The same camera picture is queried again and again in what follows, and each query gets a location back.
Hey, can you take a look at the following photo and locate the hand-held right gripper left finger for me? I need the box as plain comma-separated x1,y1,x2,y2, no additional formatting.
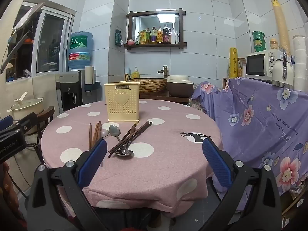
26,138,109,231

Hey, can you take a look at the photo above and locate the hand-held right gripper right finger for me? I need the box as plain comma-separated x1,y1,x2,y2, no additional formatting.
200,138,282,231

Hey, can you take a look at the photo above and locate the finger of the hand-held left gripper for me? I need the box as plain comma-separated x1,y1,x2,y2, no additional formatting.
0,115,14,132
14,112,38,134

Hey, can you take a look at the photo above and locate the large silver spoon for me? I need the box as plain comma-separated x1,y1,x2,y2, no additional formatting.
109,124,131,155

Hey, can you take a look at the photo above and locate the dark brown chopstick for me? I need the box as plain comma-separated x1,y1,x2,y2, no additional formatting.
109,122,153,158
108,121,151,153

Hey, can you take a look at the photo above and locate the black chopstick with gold band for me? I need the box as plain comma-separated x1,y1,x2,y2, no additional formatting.
113,121,140,150

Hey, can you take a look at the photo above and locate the cream perforated utensil holder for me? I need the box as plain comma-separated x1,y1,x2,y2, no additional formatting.
104,82,141,122

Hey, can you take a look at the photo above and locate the cream electric cooking pot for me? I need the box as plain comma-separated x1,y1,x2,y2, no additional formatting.
7,92,45,135

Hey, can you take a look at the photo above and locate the wooden chair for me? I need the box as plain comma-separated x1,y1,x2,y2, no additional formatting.
29,106,55,166

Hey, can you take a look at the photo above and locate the purple floral cloth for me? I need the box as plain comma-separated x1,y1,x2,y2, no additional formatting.
189,77,308,205

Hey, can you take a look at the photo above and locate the water dispenser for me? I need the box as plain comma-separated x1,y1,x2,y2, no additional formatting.
56,70,97,112

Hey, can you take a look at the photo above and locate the pink polka-dot tablecloth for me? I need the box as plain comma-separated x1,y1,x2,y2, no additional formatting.
41,99,223,218

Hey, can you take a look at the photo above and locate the dark blue cup holder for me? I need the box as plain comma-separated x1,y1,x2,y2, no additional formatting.
84,82,101,92

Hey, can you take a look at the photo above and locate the white paper cup tube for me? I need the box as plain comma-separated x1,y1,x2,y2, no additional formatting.
85,66,95,87

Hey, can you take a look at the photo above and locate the wooden counter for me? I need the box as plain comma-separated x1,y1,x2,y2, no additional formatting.
140,93,190,104

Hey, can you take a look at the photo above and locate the brown and cream pot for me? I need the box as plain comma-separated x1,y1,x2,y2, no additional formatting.
166,75,194,97

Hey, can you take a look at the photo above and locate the white sliding window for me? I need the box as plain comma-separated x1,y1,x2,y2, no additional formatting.
36,8,75,74

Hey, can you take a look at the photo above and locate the blue water jug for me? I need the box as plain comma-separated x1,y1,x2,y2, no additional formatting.
67,31,93,71

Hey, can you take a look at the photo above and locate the wicker basket basin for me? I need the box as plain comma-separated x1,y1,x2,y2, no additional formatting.
131,77,167,94

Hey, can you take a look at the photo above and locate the yellow wrapped roll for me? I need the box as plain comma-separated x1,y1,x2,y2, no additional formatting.
229,47,239,79

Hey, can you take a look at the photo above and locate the bamboo faucet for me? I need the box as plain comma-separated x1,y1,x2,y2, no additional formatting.
157,65,170,79

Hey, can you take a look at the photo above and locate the white microwave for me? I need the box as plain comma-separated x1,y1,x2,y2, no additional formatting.
245,50,284,82

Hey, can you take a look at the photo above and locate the smartphone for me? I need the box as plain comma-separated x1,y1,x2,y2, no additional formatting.
12,2,45,31

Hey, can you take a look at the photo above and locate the white paper cup stack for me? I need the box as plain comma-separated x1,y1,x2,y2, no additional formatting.
292,36,308,90

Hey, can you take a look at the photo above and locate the yellow-green snack packet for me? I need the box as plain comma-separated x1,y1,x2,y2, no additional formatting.
135,30,147,45

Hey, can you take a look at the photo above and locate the dark soy sauce bottle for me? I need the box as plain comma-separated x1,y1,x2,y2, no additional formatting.
163,24,171,44

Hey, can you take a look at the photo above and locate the tall beige paper cup stack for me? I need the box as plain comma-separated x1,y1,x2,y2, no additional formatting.
270,0,292,53

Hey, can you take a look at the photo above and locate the wooden framed mirror shelf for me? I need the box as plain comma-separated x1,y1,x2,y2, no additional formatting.
124,9,187,51

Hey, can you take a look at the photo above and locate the white appliance with metal handle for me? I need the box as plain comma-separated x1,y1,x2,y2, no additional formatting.
272,49,295,87

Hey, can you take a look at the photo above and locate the green wall packet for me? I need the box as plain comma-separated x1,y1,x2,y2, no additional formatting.
115,29,123,48

